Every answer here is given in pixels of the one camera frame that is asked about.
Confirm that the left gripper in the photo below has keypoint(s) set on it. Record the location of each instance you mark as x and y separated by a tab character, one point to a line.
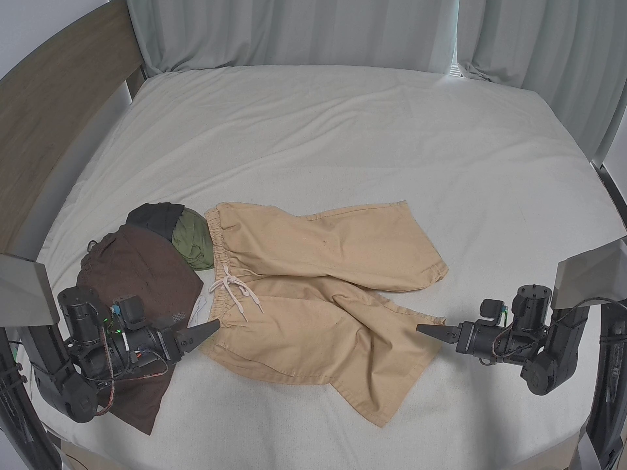
152	343

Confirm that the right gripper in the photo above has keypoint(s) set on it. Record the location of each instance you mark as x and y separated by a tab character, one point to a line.
477	339

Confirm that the tan shorts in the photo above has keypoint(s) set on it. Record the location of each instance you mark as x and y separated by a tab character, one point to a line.
318	340

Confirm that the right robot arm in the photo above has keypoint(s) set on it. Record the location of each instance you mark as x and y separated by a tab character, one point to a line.
534	311

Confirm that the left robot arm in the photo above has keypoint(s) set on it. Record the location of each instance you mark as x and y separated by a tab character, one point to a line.
78	311

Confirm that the bed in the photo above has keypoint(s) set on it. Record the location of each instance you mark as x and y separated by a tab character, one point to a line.
367	130

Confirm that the white garment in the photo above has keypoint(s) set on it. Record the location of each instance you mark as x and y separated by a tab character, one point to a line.
201	311

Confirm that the brown garment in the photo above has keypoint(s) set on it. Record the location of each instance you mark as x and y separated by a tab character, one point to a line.
142	272

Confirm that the green garment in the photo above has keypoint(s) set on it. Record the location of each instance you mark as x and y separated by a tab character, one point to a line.
193	243

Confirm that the black garment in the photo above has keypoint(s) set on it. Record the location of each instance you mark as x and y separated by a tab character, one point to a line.
152	221

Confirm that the pale green curtain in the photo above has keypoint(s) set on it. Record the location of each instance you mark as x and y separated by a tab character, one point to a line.
294	17
539	27

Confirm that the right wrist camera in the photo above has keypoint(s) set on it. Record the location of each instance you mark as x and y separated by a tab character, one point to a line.
492	311

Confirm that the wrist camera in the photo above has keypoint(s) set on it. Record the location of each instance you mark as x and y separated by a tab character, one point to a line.
128	311
492	311

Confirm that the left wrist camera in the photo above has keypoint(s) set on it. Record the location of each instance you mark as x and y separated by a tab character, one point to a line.
128	311

